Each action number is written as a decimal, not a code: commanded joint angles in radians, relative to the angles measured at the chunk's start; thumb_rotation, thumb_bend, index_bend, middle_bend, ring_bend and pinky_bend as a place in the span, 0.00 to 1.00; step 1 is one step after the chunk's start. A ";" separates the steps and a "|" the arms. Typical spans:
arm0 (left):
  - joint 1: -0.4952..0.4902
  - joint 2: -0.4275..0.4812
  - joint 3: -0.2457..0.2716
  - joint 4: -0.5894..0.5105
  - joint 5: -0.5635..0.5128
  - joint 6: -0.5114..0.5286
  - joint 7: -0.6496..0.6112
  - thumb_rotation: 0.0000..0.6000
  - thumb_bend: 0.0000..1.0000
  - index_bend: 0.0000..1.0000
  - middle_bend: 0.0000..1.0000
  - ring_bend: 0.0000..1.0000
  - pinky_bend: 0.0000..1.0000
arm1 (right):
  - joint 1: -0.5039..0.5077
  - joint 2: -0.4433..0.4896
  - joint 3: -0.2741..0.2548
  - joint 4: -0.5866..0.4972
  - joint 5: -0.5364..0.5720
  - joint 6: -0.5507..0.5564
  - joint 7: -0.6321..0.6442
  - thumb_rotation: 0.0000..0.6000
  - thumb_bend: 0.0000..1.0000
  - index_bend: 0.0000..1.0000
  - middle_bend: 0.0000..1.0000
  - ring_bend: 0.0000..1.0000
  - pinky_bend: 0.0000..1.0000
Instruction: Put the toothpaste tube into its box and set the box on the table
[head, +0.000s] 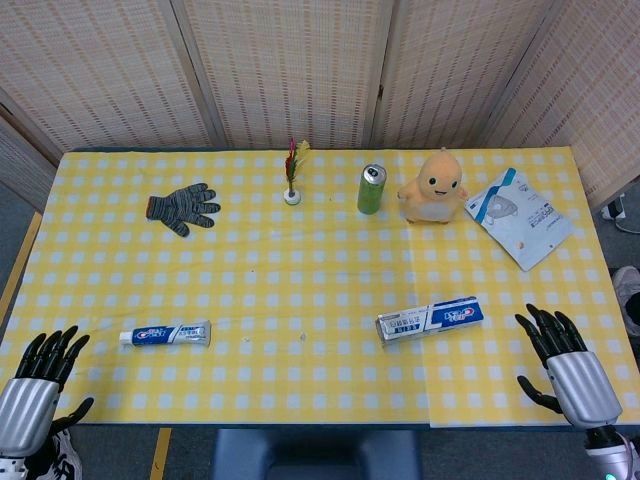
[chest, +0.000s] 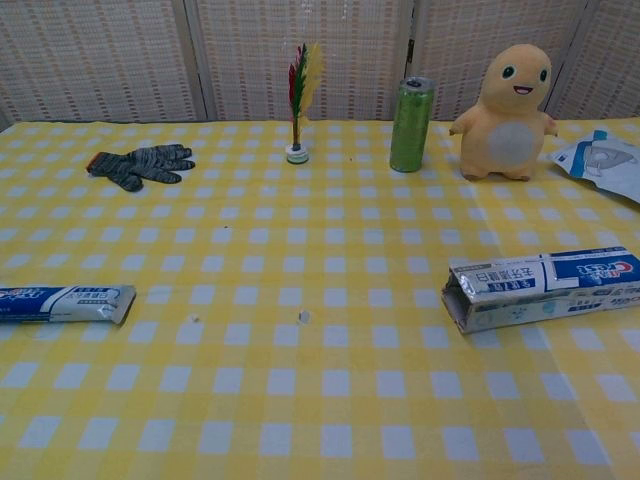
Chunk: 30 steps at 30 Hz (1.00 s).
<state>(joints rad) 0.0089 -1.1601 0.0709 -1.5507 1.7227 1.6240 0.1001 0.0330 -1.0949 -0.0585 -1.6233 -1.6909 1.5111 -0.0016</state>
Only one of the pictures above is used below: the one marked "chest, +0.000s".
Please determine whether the green drink can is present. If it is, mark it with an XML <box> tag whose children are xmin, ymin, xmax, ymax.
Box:
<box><xmin>389</xmin><ymin>76</ymin><xmax>432</xmax><ymax>174</ymax></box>

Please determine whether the blue white toothpaste tube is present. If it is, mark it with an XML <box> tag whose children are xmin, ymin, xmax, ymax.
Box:
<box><xmin>0</xmin><ymin>284</ymin><xmax>137</xmax><ymax>327</ymax></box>

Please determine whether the feather shuttlecock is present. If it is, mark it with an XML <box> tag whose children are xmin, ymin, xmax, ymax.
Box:
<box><xmin>285</xmin><ymin>42</ymin><xmax>325</xmax><ymax>165</ymax></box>

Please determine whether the white face mask package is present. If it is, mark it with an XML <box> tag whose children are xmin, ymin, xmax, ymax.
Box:
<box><xmin>546</xmin><ymin>129</ymin><xmax>640</xmax><ymax>205</ymax></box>

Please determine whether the yellow plush toy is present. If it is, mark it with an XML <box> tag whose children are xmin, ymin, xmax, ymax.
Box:
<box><xmin>448</xmin><ymin>43</ymin><xmax>560</xmax><ymax>183</ymax></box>

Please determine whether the blue white toothpaste box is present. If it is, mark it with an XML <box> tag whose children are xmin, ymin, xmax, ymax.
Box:
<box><xmin>440</xmin><ymin>245</ymin><xmax>640</xmax><ymax>334</ymax></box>

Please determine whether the grey knit work glove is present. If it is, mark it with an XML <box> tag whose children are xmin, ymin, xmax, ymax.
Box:
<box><xmin>88</xmin><ymin>143</ymin><xmax>196</xmax><ymax>193</ymax></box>

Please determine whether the yellow white checkered tablecloth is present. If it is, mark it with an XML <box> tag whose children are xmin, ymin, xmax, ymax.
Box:
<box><xmin>0</xmin><ymin>118</ymin><xmax>640</xmax><ymax>480</ymax></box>

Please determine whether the woven folding screen panel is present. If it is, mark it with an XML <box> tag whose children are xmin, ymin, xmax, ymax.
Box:
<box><xmin>407</xmin><ymin>0</ymin><xmax>599</xmax><ymax>121</ymax></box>
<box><xmin>0</xmin><ymin>0</ymin><xmax>209</xmax><ymax>124</ymax></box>
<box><xmin>544</xmin><ymin>0</ymin><xmax>640</xmax><ymax>120</ymax></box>
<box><xmin>184</xmin><ymin>0</ymin><xmax>419</xmax><ymax>122</ymax></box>

